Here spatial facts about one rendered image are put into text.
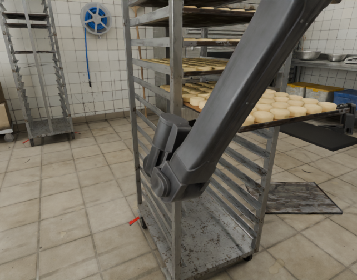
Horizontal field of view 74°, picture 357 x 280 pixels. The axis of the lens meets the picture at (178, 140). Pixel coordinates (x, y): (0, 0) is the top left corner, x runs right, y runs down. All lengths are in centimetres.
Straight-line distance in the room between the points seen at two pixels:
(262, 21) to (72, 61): 359
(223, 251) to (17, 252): 119
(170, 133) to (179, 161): 7
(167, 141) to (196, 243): 100
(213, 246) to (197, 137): 106
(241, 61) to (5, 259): 168
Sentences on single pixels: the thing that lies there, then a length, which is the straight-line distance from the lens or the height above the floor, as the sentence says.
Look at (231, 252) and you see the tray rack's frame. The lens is 136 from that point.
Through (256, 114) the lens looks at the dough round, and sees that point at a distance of 63.
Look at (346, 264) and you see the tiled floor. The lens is 175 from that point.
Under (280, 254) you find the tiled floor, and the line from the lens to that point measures 164.
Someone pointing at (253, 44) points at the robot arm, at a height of 113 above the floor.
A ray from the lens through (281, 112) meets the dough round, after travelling 67.
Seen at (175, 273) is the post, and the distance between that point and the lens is 118.
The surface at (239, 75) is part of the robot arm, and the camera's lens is 32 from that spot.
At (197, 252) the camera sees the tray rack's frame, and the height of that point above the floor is 15.
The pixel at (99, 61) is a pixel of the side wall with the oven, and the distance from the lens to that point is 387.
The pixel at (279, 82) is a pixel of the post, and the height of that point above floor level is 100.
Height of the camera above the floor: 114
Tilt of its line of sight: 22 degrees down
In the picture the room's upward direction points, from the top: straight up
